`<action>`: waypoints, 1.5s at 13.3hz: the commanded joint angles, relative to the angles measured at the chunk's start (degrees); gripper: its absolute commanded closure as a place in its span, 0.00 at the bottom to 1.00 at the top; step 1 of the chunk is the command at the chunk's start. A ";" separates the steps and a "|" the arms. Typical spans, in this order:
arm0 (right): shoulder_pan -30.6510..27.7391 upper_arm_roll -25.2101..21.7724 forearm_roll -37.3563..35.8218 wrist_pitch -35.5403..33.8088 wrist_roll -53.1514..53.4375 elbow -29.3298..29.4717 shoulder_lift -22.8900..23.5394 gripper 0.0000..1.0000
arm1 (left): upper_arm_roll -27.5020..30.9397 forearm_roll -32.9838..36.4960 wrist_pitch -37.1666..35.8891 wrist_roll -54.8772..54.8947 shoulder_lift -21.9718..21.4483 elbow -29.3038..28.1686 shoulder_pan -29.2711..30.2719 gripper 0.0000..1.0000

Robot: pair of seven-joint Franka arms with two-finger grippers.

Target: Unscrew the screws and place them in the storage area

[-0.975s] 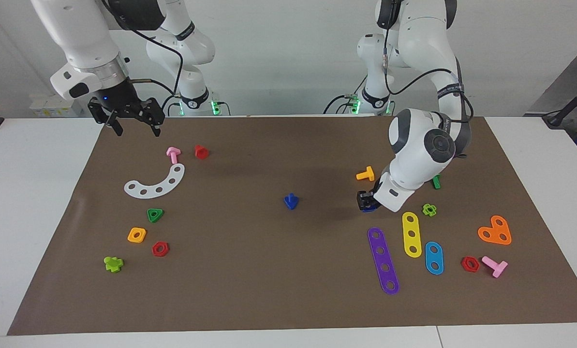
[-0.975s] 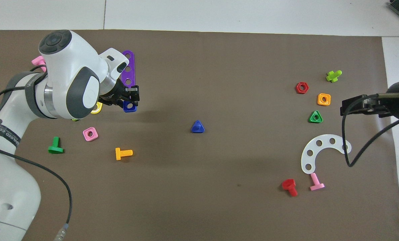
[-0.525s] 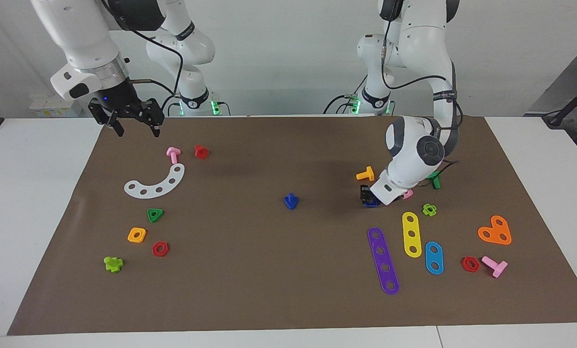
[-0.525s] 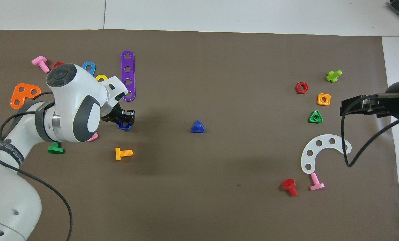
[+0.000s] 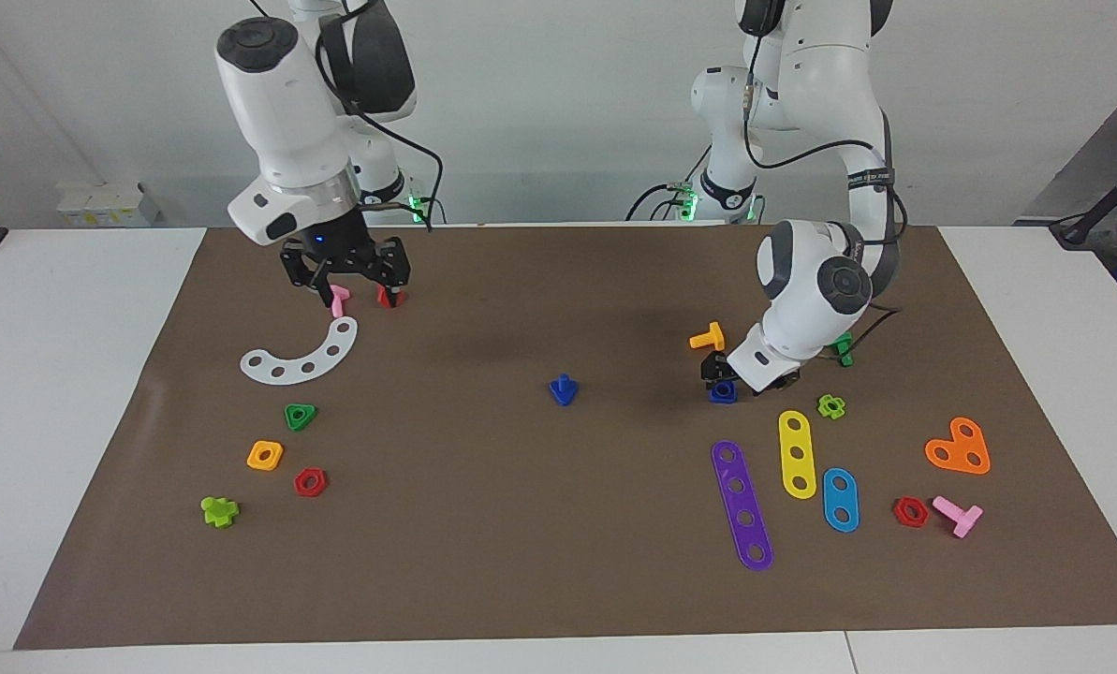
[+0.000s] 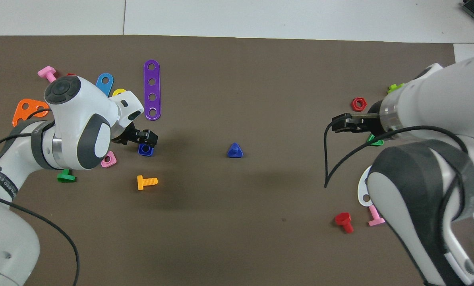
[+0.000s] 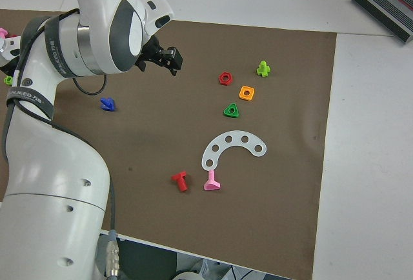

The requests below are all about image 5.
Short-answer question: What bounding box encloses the white curved perforated strip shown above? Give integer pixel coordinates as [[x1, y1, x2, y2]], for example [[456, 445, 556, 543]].
[[240, 316, 360, 386]]

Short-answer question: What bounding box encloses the yellow three-hole strip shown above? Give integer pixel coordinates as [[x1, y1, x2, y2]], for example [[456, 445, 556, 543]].
[[778, 410, 817, 500]]

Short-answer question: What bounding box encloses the purple four-hole strip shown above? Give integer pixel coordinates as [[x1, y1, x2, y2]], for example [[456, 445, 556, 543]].
[[711, 440, 774, 572]]

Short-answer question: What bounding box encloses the blue two-hole strip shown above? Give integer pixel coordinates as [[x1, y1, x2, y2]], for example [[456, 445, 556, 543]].
[[822, 467, 860, 534]]

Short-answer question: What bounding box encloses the white power box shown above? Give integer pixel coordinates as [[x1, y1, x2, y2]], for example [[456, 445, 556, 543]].
[[57, 183, 161, 227]]

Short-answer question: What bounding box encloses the brown table mat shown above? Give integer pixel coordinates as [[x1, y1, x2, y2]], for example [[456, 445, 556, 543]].
[[13, 225, 1117, 650]]

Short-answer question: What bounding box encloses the orange heart-shaped plate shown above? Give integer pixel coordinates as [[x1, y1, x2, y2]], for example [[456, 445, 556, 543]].
[[925, 417, 992, 476]]

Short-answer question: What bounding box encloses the black stand leg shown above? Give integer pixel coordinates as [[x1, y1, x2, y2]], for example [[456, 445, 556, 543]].
[[1050, 150, 1117, 249]]

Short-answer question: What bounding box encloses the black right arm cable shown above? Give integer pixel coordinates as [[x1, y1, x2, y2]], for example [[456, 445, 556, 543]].
[[315, 0, 447, 235]]

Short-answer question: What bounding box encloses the black base cable bundle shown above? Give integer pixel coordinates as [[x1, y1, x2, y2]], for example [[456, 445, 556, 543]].
[[625, 140, 711, 222]]

